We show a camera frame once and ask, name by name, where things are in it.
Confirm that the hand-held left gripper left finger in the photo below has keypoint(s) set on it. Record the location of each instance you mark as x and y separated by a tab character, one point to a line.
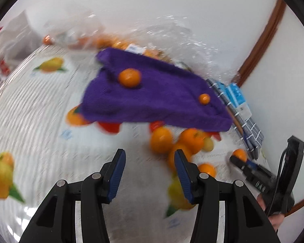
116	174

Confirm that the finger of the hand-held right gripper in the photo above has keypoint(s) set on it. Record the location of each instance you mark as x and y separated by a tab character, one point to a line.
236	162
252	164

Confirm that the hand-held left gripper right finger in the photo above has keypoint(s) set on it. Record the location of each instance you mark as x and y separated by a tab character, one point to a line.
183	174

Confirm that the small yellow-green citrus fruit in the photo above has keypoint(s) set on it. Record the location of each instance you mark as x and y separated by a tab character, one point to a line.
208	144

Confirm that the orange mandarin with stem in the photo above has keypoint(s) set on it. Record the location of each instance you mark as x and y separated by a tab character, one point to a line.
192	139

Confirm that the small orange mandarin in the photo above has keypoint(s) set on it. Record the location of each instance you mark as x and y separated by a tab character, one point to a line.
204	98

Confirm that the large orange mandarin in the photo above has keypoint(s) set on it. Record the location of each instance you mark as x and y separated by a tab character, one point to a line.
129	78

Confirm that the person's right hand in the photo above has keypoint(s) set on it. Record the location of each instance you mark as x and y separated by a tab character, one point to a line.
276	220

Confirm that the brown wooden baseboard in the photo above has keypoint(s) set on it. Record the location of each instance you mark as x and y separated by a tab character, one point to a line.
300	206

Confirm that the grey checked blanket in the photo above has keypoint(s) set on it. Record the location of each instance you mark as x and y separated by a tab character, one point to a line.
250	129

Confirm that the blue tissue pack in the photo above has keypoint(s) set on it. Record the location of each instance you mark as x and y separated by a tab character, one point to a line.
236	96

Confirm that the purple towel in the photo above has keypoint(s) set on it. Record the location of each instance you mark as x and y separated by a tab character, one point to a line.
154	93

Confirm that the crumpled clear plastic bag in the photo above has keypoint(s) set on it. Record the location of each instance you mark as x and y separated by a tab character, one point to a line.
192	43

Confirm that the clear bag of mandarins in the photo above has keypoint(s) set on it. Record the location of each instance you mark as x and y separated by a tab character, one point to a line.
101	41

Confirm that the red packet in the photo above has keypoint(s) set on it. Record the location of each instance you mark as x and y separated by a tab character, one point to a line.
2	67

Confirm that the white plastic bag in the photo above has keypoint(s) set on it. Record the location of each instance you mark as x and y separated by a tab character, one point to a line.
15	38

